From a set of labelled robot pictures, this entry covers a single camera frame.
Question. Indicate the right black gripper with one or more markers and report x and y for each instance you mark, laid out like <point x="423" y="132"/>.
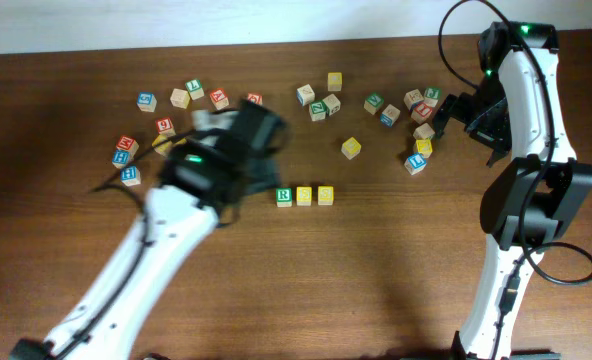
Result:
<point x="495" y="137"/>

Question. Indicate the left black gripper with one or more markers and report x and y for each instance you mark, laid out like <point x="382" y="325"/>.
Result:
<point x="270" y="173"/>

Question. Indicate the green R block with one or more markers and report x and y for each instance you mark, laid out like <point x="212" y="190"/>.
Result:
<point x="284" y="197"/>

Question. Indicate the yellow block cluster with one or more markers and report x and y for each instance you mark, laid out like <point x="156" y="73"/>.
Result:
<point x="164" y="144"/>
<point x="303" y="195"/>

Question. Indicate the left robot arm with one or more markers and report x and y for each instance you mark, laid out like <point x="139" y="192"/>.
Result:
<point x="208" y="170"/>

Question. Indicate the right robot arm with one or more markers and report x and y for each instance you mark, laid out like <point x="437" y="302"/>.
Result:
<point x="515" y="111"/>

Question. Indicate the red Q block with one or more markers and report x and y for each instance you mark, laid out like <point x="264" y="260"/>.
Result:
<point x="255" y="98"/>

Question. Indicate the red A block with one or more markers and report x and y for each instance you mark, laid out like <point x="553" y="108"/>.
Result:
<point x="219" y="98"/>

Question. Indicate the plain wooden block right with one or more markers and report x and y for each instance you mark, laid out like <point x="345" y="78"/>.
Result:
<point x="424" y="132"/>

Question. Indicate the plain wooden block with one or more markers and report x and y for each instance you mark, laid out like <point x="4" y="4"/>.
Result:
<point x="424" y="132"/>
<point x="180" y="98"/>
<point x="332" y="104"/>

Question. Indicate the blue L block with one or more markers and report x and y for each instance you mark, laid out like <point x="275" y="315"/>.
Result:
<point x="415" y="163"/>

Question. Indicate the wooden block blue side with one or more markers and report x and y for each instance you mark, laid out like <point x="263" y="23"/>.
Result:
<point x="305" y="94"/>

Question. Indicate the green Z block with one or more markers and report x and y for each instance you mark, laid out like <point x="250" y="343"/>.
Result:
<point x="317" y="111"/>

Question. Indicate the red I block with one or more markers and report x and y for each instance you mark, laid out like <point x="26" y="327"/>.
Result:
<point x="421" y="113"/>

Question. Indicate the green L block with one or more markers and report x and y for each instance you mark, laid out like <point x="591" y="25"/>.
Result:
<point x="195" y="89"/>

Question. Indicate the green J block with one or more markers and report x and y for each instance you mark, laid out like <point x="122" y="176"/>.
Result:
<point x="431" y="96"/>

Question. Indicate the plain wooden block left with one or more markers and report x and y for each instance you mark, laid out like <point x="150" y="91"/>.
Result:
<point x="180" y="98"/>

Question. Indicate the red 6 block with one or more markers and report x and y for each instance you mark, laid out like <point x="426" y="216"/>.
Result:
<point x="165" y="127"/>

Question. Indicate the plain wooden block centre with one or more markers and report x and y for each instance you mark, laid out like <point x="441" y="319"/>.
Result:
<point x="332" y="104"/>

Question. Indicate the wooden K block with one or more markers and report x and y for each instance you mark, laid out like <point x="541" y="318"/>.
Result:
<point x="413" y="98"/>

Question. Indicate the blue S block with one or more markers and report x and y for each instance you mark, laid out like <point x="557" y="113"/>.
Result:
<point x="390" y="115"/>

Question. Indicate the blue 5 block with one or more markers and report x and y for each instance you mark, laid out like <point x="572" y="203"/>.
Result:
<point x="146" y="102"/>

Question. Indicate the yellow block top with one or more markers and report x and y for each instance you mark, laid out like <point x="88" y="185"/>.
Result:
<point x="334" y="81"/>

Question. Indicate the blue H block lower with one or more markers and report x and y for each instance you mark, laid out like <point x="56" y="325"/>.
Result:
<point x="130" y="176"/>

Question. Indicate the blue h block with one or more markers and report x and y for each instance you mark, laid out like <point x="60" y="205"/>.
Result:
<point x="121" y="158"/>
<point x="130" y="176"/>

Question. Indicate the red M block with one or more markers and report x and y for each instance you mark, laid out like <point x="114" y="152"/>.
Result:
<point x="128" y="144"/>

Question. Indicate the blue H block upper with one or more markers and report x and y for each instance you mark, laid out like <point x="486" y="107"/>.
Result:
<point x="121" y="158"/>

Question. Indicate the green V block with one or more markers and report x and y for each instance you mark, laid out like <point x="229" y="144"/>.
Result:
<point x="373" y="103"/>

